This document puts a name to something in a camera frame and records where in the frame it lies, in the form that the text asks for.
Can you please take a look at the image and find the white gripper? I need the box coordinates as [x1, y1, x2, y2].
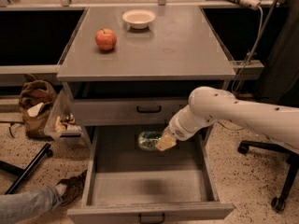
[155, 105, 200, 151]

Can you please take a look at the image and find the crushed green can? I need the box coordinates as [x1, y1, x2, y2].
[137, 132, 162, 151]

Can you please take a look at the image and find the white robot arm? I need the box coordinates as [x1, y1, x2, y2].
[155, 87, 299, 154]

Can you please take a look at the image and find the closed top drawer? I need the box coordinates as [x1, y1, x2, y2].
[71, 98, 187, 126]

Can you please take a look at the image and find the open middle drawer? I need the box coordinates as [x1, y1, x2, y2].
[67, 125, 235, 224]

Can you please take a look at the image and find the grey drawer cabinet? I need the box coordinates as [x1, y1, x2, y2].
[56, 5, 236, 224]

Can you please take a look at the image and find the brown shoe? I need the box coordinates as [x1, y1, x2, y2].
[56, 171, 87, 206]

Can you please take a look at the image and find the clear plastic bin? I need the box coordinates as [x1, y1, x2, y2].
[44, 90, 86, 146]

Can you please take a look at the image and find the red apple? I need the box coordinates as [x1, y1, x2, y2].
[95, 28, 117, 51]

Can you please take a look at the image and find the white bowl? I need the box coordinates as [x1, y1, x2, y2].
[122, 9, 156, 30]

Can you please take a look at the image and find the black office chair base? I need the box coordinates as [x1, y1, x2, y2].
[237, 139, 299, 213]

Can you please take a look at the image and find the brown fabric bag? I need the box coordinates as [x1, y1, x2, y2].
[19, 74, 57, 139]

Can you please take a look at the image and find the black metal stand leg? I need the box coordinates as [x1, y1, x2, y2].
[0, 143, 53, 195]

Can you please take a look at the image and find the grey hanging cable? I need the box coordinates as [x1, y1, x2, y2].
[218, 0, 286, 133]

